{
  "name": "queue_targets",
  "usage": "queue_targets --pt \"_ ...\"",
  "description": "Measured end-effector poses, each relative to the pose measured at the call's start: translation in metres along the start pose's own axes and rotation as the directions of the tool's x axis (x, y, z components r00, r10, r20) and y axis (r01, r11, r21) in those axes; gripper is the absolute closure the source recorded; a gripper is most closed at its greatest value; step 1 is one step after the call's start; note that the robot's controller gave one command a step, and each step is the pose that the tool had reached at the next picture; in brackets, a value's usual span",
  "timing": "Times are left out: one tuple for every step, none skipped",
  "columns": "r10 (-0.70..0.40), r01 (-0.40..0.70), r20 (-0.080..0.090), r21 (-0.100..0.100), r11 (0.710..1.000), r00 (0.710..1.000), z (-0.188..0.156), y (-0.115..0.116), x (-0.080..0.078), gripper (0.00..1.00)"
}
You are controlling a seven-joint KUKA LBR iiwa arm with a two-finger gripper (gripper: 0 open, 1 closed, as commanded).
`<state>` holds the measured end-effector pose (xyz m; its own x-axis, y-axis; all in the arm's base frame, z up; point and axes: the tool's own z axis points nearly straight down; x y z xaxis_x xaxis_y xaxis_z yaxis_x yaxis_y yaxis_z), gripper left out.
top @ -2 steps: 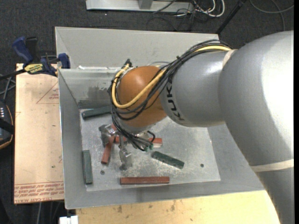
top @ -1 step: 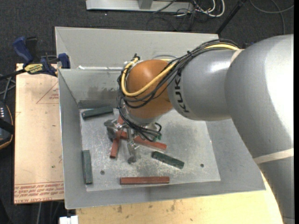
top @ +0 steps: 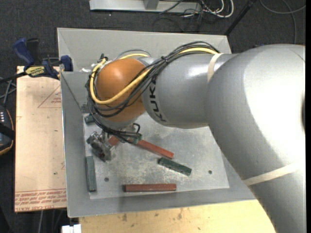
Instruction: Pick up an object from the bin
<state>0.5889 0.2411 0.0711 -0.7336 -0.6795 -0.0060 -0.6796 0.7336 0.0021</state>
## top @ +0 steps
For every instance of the brown cardboard board, red print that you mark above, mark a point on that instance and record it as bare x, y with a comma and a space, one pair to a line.
39, 135

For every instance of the red-brown flat block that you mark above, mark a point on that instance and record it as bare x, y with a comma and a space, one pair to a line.
155, 149
150, 188

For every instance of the grey metal bin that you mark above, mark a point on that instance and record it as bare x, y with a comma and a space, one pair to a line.
145, 173

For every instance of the dark green flat block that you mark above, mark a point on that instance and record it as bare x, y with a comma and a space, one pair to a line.
91, 173
175, 166
89, 119

